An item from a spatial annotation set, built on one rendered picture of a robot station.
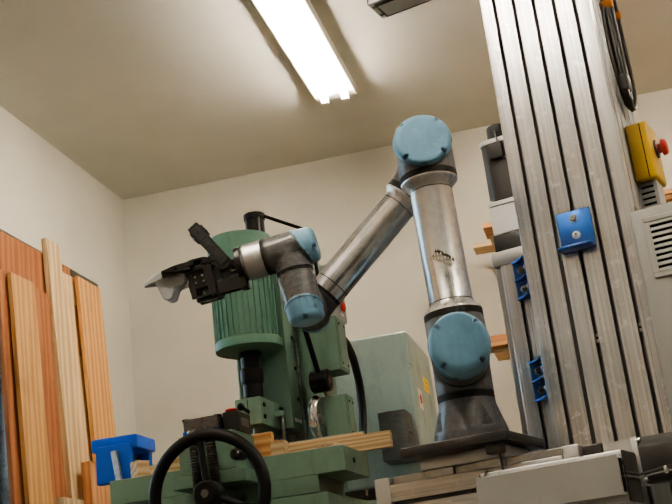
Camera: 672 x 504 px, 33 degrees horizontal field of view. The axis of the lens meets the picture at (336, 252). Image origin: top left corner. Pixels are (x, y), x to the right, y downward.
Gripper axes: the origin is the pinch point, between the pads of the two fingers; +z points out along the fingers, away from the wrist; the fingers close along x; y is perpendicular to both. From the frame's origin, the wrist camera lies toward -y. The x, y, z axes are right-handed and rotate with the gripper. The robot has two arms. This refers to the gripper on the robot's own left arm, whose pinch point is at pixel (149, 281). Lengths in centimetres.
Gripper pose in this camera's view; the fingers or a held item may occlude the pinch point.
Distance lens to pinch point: 235.7
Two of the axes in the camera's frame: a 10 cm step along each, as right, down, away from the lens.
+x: 1.5, 2.0, 9.7
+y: 2.5, 9.4, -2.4
